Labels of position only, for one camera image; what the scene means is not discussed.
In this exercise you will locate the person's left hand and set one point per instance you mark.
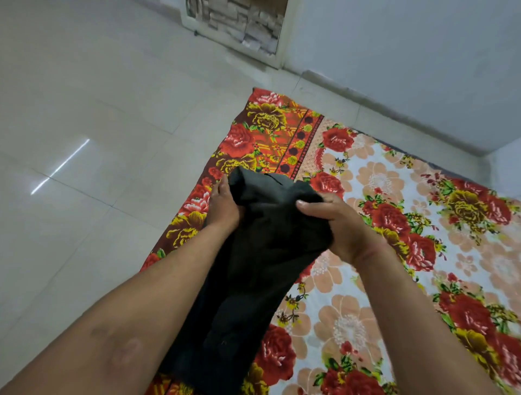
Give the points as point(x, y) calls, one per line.
point(222, 209)

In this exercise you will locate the person's right hand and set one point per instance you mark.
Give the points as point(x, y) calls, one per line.
point(348, 230)

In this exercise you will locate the person's left thumb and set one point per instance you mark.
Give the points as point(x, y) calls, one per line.
point(225, 190)

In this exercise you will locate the person's right thumb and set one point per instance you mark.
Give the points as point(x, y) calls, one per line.
point(311, 207)

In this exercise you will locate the black cloth garment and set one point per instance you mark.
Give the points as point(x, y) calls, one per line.
point(248, 276)

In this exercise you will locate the person's right forearm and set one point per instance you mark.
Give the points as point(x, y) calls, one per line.
point(411, 325)

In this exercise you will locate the person's left forearm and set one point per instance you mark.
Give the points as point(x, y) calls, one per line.
point(122, 321)

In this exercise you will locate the floral printed bedsheet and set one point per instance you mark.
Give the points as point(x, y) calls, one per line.
point(366, 244)

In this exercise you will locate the stone brick stack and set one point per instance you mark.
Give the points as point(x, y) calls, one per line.
point(240, 22)

